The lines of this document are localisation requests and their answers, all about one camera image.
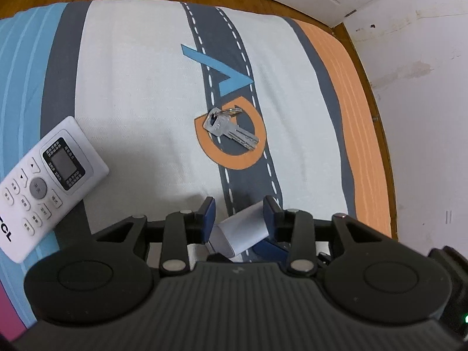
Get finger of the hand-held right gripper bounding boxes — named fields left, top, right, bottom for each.
left=252, top=240, right=290, bottom=263

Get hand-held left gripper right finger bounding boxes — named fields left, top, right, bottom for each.
left=263, top=195, right=371, bottom=277

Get small white packet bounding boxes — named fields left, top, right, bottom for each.
left=213, top=202, right=270, bottom=259

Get white remote control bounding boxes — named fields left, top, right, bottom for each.
left=0, top=116, right=110, bottom=264

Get pink cardboard box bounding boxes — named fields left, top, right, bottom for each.
left=0, top=286, right=28, bottom=343

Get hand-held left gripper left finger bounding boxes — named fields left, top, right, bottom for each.
left=91, top=196, right=216, bottom=276

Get silver keys on ring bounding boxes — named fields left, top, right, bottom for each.
left=203, top=107, right=261, bottom=152

